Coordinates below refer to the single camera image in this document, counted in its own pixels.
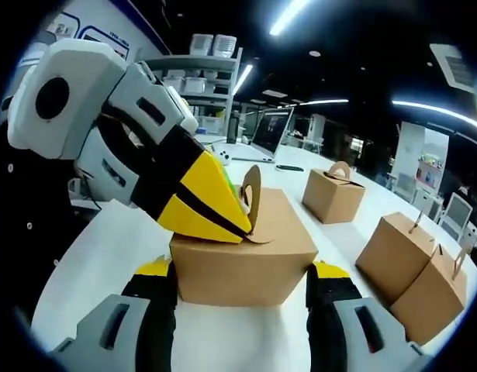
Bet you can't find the ceiling air vent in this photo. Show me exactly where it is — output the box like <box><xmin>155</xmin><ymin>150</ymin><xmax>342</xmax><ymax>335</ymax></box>
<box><xmin>430</xmin><ymin>43</ymin><xmax>477</xmax><ymax>94</ymax></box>

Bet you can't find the white mesh office chair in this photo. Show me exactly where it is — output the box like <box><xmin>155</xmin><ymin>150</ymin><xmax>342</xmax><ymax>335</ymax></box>
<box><xmin>439</xmin><ymin>191</ymin><xmax>474</xmax><ymax>241</ymax></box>

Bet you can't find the shelf light bar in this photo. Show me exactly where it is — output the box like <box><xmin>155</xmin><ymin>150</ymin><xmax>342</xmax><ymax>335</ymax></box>
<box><xmin>232</xmin><ymin>64</ymin><xmax>254</xmax><ymax>97</ymax></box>

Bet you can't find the brown paper box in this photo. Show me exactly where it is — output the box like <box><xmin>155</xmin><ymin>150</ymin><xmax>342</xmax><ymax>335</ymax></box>
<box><xmin>168</xmin><ymin>164</ymin><xmax>319</xmax><ymax>308</ymax></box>
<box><xmin>355</xmin><ymin>211</ymin><xmax>437</xmax><ymax>307</ymax></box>
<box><xmin>302</xmin><ymin>160</ymin><xmax>366</xmax><ymax>225</ymax></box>
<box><xmin>389</xmin><ymin>243</ymin><xmax>468</xmax><ymax>346</ymax></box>

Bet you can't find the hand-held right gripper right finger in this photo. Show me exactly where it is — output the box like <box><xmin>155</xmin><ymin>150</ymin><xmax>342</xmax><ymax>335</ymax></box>
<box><xmin>306</xmin><ymin>260</ymin><xmax>429</xmax><ymax>372</ymax></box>

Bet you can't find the blue wall info board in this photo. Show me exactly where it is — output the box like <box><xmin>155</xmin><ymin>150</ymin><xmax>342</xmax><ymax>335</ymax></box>
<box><xmin>43</xmin><ymin>9</ymin><xmax>135</xmax><ymax>63</ymax></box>

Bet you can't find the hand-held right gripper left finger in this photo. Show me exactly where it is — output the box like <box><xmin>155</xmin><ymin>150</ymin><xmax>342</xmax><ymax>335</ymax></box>
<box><xmin>50</xmin><ymin>253</ymin><xmax>181</xmax><ymax>372</ymax></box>

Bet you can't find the white display partition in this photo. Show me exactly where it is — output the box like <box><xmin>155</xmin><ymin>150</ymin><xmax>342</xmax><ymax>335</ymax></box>
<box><xmin>391</xmin><ymin>121</ymin><xmax>451</xmax><ymax>195</ymax></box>

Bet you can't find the black bottle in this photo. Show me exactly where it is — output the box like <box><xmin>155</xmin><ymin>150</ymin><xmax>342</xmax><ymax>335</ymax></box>
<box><xmin>226</xmin><ymin>110</ymin><xmax>241</xmax><ymax>145</ymax></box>

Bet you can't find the straight ceiling light strip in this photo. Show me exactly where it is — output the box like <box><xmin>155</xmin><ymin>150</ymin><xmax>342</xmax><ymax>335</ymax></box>
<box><xmin>290</xmin><ymin>98</ymin><xmax>350</xmax><ymax>108</ymax></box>

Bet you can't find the grey metal shelf rack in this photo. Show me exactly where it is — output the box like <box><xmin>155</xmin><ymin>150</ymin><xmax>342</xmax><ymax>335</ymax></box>
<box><xmin>143</xmin><ymin>46</ymin><xmax>244</xmax><ymax>140</ymax></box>

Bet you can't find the white storage bin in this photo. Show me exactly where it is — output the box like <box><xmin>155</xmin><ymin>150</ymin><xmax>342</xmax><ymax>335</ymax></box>
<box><xmin>213</xmin><ymin>34</ymin><xmax>237</xmax><ymax>59</ymax></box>
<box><xmin>189</xmin><ymin>33</ymin><xmax>215</xmax><ymax>57</ymax></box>

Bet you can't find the curved ceiling light strip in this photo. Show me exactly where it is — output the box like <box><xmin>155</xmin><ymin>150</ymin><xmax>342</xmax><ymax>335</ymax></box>
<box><xmin>268</xmin><ymin>0</ymin><xmax>313</xmax><ymax>36</ymax></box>
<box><xmin>391</xmin><ymin>99</ymin><xmax>477</xmax><ymax>133</ymax></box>

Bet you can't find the silver laptop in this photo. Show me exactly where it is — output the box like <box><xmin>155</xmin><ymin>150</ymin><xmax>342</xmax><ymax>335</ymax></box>
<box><xmin>230</xmin><ymin>106</ymin><xmax>296</xmax><ymax>164</ymax></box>

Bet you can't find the person's black shirt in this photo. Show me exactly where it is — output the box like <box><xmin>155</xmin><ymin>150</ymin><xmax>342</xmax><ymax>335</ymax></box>
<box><xmin>0</xmin><ymin>123</ymin><xmax>95</xmax><ymax>322</ymax></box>

